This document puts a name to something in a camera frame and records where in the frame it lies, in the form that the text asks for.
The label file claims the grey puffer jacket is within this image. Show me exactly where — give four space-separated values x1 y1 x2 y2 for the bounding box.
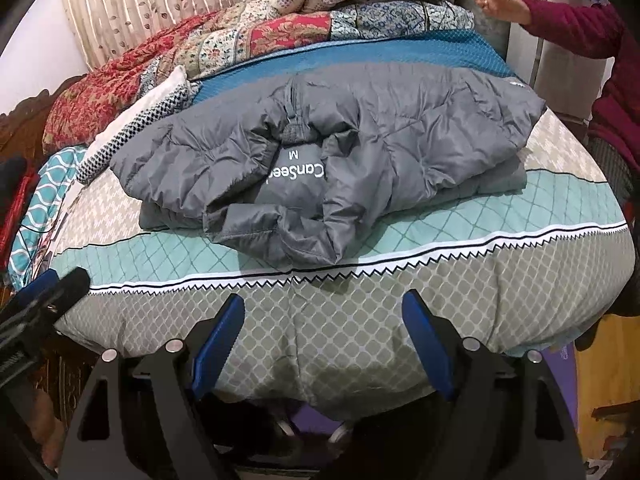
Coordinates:
111 62 546 268

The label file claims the bystander hand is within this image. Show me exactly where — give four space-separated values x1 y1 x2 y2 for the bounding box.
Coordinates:
474 0 532 26

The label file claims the purple floor mat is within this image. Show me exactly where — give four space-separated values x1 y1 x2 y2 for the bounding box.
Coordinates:
292 344 578 436

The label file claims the teal white lattice pillow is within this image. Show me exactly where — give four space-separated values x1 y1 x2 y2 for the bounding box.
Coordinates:
6 145 87 292

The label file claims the patterned teal beige bedspread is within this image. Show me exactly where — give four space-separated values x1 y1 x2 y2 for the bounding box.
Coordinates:
51 113 634 418

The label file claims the carved wooden headboard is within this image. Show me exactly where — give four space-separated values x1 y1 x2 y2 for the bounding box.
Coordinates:
0 76 82 169

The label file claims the person in maroon jacket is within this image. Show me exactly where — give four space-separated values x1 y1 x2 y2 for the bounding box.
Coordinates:
521 0 639 209

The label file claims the red floral patchwork quilt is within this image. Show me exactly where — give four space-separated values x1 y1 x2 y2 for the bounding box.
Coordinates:
42 0 474 154

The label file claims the white cabinet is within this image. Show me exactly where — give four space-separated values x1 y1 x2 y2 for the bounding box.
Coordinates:
506 0 613 122

